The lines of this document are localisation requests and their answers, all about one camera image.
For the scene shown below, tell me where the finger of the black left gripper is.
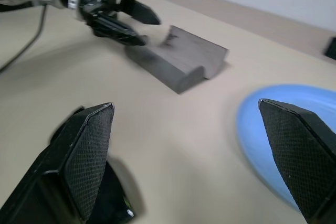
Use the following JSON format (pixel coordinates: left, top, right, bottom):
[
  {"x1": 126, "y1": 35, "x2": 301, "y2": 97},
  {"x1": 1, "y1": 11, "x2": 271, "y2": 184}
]
[
  {"x1": 120, "y1": 0, "x2": 162, "y2": 26},
  {"x1": 90, "y1": 14, "x2": 148, "y2": 48}
]

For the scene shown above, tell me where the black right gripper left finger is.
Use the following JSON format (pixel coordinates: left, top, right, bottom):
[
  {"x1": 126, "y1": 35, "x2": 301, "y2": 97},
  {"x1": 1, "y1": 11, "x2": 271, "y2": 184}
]
[{"x1": 0, "y1": 102, "x2": 116, "y2": 224}]

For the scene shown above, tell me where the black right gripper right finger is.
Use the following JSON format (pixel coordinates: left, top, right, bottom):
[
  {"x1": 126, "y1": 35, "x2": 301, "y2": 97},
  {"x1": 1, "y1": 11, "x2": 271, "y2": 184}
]
[{"x1": 258, "y1": 98, "x2": 336, "y2": 224}]

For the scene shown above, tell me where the blue plate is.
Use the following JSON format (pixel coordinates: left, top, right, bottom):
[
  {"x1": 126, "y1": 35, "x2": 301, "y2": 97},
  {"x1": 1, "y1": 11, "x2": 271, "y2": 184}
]
[{"x1": 236, "y1": 83, "x2": 336, "y2": 213}]

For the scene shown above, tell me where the grey wooden holder block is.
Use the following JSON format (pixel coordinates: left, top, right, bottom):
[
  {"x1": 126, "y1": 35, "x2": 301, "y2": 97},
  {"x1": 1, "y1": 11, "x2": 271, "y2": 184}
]
[{"x1": 125, "y1": 25, "x2": 229, "y2": 94}]

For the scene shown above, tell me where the black box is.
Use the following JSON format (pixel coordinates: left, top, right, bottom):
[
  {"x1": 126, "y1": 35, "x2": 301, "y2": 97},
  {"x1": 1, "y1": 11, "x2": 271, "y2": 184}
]
[{"x1": 324, "y1": 36, "x2": 336, "y2": 60}]

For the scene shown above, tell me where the thin dark arm cable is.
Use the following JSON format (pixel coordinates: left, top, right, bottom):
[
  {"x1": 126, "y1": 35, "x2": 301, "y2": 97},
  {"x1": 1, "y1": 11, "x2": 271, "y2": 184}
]
[{"x1": 0, "y1": 5, "x2": 48, "y2": 74}]

